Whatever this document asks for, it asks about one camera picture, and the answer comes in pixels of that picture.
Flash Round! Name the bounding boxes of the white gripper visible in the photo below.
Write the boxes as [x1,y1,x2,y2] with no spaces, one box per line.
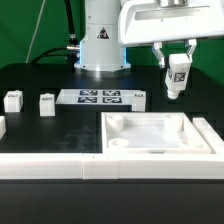
[118,0,224,68]

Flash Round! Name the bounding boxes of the white square tabletop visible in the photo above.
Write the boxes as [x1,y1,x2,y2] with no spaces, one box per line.
[101,112,212,154]

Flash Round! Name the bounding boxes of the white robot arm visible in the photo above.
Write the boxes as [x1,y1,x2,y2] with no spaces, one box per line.
[75,0,224,73]

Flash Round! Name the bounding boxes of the white marker sheet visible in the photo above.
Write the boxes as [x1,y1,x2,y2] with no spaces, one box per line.
[56,89,144,105]

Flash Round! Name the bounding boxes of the white U-shaped fence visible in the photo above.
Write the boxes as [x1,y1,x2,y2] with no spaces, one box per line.
[0,113,224,180]

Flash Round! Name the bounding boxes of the black cable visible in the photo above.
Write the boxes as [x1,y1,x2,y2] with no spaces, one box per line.
[29,0,82,65]

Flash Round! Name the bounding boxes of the white thin cable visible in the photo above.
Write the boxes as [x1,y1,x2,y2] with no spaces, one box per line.
[25,0,48,64]

